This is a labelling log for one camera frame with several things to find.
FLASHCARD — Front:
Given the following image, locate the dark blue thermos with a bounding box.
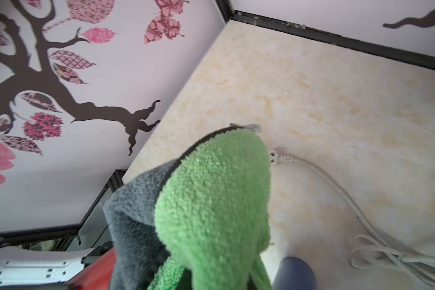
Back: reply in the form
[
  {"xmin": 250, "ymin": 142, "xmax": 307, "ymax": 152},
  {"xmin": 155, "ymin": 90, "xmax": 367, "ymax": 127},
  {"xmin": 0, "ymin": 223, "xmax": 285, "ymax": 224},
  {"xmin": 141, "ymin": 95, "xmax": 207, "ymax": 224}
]
[{"xmin": 272, "ymin": 257, "xmax": 317, "ymax": 290}]

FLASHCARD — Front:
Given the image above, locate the white toaster power cord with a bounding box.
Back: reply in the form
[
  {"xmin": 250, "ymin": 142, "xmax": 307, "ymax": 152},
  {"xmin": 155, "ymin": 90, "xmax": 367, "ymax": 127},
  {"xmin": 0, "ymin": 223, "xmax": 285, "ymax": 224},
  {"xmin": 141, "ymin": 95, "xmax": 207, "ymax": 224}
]
[{"xmin": 268, "ymin": 149, "xmax": 435, "ymax": 289}]

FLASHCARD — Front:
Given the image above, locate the green and grey cloth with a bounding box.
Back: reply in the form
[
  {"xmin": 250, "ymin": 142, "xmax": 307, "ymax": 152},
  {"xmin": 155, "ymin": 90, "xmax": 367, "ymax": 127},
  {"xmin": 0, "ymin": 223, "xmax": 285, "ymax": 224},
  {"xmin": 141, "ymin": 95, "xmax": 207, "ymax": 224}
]
[{"xmin": 104, "ymin": 124, "xmax": 271, "ymax": 290}]

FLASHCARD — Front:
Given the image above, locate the red thermos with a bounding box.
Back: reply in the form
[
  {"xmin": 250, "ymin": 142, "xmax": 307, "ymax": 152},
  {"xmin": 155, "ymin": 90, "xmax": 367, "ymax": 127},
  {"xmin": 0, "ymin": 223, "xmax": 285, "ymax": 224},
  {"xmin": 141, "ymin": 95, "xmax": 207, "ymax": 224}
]
[{"xmin": 66, "ymin": 249, "xmax": 116, "ymax": 290}]

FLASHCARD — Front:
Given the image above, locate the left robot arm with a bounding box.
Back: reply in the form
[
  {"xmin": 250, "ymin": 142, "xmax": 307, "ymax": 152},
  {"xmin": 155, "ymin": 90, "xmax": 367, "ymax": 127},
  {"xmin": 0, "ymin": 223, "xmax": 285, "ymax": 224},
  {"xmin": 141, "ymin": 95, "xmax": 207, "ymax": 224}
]
[{"xmin": 0, "ymin": 246, "xmax": 111, "ymax": 287}]

